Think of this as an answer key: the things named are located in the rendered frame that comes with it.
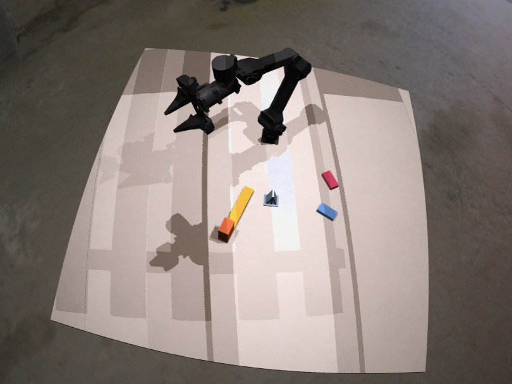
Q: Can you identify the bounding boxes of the blue rectangular block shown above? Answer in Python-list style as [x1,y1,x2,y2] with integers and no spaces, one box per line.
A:
[316,203,338,221]

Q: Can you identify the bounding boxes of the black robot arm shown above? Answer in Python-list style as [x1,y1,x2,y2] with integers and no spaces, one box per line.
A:
[211,47,312,145]

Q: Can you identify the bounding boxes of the orange long bar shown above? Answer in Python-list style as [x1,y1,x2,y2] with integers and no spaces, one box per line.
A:
[218,186,254,244]

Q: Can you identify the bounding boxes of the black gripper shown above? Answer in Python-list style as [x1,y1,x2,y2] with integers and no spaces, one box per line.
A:
[164,75,224,135]

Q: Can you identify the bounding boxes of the red flat bar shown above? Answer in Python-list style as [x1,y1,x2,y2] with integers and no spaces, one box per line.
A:
[322,171,339,190]

